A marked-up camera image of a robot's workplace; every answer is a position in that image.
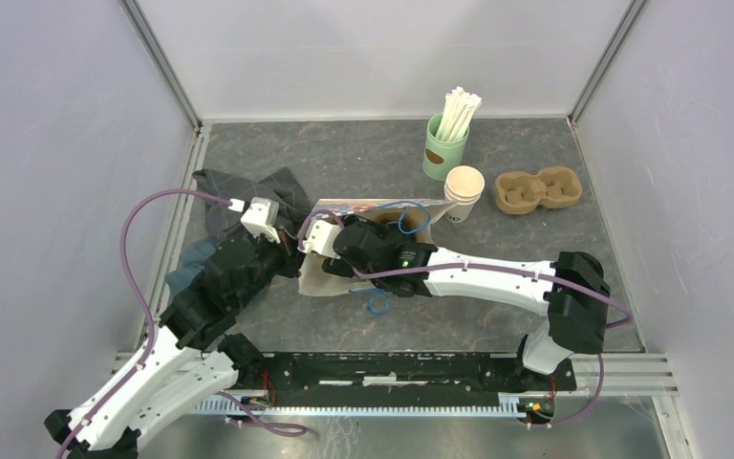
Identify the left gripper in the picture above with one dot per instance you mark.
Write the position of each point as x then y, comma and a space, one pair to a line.
292, 257

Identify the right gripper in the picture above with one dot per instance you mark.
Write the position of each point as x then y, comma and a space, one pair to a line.
339, 267

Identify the brown paper bag blue handles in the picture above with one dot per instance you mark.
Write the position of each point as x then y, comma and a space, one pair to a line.
419, 216

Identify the stack of paper cups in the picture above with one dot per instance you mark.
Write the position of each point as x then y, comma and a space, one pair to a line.
463, 186

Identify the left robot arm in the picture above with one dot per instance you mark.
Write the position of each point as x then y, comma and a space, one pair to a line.
192, 356

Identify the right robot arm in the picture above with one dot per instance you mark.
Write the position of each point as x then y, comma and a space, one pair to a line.
569, 293

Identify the blue cloth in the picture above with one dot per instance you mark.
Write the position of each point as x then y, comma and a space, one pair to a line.
190, 263

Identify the green straw holder cup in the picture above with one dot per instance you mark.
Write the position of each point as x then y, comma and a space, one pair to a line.
440, 157

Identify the brown cardboard cup carrier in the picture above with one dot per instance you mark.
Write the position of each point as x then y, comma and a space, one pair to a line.
519, 193

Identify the white wrapped straws bundle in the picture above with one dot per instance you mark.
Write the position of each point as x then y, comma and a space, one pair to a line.
459, 109

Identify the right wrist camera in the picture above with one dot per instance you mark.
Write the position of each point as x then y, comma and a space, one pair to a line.
320, 239

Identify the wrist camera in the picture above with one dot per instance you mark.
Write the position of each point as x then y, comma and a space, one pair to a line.
320, 239
257, 220

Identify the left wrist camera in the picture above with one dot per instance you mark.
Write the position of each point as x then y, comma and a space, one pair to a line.
257, 220

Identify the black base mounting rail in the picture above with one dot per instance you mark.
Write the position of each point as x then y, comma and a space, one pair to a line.
399, 380

